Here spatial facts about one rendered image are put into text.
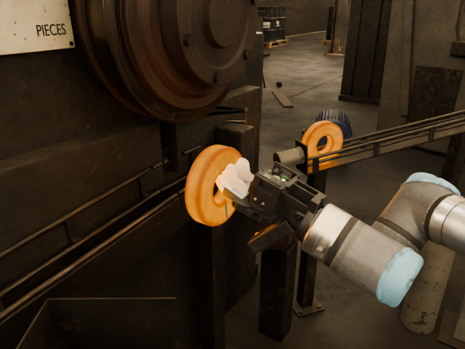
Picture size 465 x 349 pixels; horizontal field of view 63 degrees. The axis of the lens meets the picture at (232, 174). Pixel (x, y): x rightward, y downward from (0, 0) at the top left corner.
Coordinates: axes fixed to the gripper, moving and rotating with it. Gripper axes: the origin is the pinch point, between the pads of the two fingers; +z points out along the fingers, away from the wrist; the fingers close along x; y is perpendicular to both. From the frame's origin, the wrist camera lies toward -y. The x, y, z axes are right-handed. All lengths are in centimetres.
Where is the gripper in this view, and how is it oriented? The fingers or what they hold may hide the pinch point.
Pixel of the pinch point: (217, 176)
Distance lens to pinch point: 72.3
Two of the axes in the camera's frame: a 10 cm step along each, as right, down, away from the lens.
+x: -5.7, 3.3, -7.5
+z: -7.9, -4.8, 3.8
